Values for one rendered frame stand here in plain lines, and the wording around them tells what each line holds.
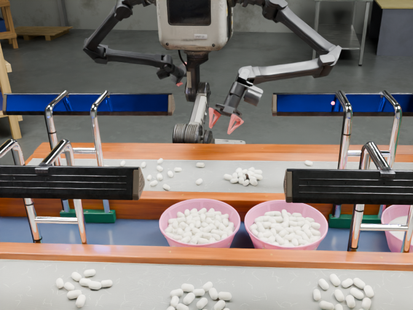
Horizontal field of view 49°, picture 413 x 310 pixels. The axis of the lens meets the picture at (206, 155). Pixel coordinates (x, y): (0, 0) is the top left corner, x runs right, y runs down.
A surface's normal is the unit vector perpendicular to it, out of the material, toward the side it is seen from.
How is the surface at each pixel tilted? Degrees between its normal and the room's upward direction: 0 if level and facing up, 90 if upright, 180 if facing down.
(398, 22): 90
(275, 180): 0
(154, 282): 0
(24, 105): 58
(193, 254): 0
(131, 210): 90
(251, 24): 90
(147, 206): 90
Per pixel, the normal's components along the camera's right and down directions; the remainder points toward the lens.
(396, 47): -0.22, 0.44
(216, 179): -0.03, -0.90
